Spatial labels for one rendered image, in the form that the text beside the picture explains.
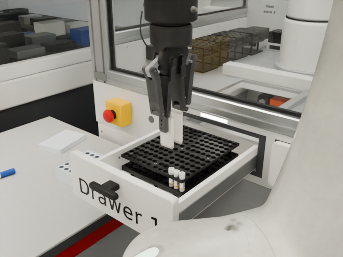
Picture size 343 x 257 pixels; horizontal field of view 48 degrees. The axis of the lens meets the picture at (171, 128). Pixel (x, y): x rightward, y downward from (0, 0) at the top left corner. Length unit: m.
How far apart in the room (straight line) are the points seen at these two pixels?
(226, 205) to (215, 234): 0.64
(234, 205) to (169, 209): 0.40
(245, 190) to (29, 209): 0.53
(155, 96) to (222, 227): 0.31
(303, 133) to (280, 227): 0.11
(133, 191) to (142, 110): 0.45
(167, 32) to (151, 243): 0.36
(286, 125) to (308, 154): 0.50
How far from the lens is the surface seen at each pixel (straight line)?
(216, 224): 0.45
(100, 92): 1.26
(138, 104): 1.14
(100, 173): 0.79
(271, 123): 0.90
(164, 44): 0.66
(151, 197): 0.70
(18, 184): 1.10
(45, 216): 0.96
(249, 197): 1.01
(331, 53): 0.35
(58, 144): 1.24
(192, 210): 0.77
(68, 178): 1.05
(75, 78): 1.66
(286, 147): 0.88
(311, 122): 0.38
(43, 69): 1.56
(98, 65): 1.23
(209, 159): 0.86
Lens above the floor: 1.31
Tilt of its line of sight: 24 degrees down
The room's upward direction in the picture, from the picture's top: straight up
